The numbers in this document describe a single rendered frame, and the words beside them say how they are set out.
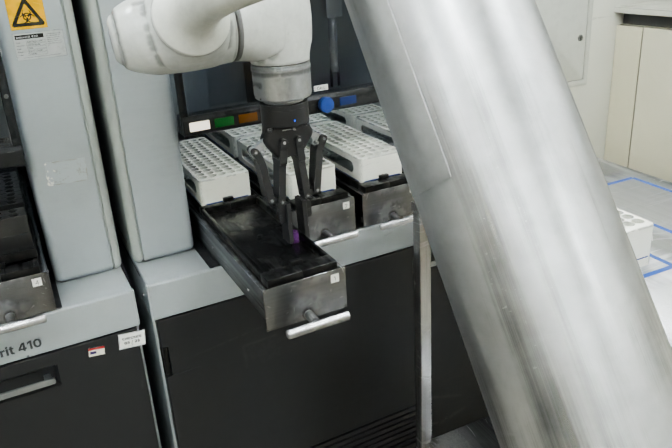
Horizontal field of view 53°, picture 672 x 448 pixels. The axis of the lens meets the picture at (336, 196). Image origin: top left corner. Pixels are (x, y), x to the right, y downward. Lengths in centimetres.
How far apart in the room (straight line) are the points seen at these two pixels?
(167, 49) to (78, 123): 33
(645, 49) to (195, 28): 275
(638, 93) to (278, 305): 268
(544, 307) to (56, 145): 96
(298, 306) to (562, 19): 243
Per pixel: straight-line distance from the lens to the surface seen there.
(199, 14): 84
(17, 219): 120
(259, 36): 96
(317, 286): 101
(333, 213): 127
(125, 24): 91
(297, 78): 100
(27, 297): 117
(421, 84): 35
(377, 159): 133
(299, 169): 107
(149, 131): 120
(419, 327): 132
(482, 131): 34
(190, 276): 121
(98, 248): 125
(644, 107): 343
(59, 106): 117
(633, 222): 102
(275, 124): 102
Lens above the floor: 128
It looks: 21 degrees down
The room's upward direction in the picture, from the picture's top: 3 degrees counter-clockwise
